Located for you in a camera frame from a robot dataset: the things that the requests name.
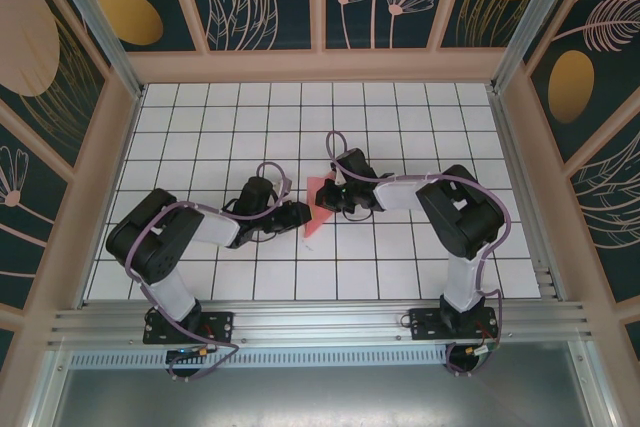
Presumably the pink paper sheet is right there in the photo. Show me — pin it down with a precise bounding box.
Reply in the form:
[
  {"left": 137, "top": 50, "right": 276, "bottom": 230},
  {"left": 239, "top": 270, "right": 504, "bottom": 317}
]
[{"left": 301, "top": 174, "right": 342, "bottom": 239}]

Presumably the grey metal sheet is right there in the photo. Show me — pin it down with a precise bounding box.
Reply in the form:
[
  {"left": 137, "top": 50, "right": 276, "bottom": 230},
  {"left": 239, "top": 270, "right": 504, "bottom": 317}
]
[{"left": 29, "top": 341, "right": 616, "bottom": 427}]

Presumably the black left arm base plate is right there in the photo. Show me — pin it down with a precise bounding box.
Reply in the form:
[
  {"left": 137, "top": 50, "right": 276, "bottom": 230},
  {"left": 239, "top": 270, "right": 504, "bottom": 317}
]
[{"left": 143, "top": 310, "right": 236, "bottom": 346}]

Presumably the aluminium mounting rail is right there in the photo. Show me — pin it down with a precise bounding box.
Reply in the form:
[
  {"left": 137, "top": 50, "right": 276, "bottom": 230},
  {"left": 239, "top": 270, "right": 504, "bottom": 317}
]
[{"left": 47, "top": 299, "right": 596, "bottom": 348}]

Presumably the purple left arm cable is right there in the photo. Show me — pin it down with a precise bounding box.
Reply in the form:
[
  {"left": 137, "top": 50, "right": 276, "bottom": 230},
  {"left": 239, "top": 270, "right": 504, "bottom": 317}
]
[{"left": 123, "top": 161, "right": 294, "bottom": 383}]

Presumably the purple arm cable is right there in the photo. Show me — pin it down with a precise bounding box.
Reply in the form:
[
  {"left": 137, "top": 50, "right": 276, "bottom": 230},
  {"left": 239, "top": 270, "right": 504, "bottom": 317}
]
[
  {"left": 325, "top": 130, "right": 512, "bottom": 378},
  {"left": 123, "top": 161, "right": 294, "bottom": 383}
]

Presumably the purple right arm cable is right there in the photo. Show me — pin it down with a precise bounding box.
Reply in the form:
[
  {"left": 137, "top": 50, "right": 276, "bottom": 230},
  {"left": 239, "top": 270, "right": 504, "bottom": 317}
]
[{"left": 325, "top": 130, "right": 512, "bottom": 378}]

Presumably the aluminium side rail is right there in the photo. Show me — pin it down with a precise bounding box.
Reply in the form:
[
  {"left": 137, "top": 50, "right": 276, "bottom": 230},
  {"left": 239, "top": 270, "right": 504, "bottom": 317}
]
[{"left": 487, "top": 89, "right": 560, "bottom": 302}]

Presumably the slotted grey cable duct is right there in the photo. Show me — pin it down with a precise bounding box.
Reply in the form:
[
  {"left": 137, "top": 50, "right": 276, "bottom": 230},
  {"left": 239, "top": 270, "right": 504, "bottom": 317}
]
[{"left": 69, "top": 349, "right": 451, "bottom": 369}]

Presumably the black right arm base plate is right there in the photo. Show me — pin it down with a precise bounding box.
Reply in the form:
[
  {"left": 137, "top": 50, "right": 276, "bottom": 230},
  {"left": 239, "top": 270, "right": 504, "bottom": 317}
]
[{"left": 408, "top": 306, "right": 503, "bottom": 342}]

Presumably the aluminium frame post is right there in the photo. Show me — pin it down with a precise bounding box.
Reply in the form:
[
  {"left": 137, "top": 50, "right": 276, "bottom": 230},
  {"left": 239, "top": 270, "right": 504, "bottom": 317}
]
[
  {"left": 489, "top": 0, "right": 586, "bottom": 94},
  {"left": 42, "top": 0, "right": 147, "bottom": 100}
]

